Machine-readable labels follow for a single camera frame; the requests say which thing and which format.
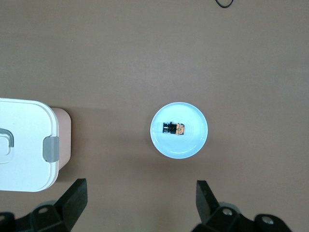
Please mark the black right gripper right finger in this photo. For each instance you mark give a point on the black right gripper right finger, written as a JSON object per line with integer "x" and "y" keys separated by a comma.
{"x": 206, "y": 200}

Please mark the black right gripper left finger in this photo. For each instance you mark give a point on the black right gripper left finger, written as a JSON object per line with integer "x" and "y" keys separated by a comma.
{"x": 72, "y": 200}

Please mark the orange and black push-button switch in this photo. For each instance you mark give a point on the orange and black push-button switch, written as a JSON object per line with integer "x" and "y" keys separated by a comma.
{"x": 173, "y": 128}

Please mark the light blue round plate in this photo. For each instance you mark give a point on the light blue round plate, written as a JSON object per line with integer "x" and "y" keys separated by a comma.
{"x": 183, "y": 147}

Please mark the white lunch box grey clips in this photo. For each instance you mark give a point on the white lunch box grey clips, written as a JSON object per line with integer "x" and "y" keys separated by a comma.
{"x": 26, "y": 145}

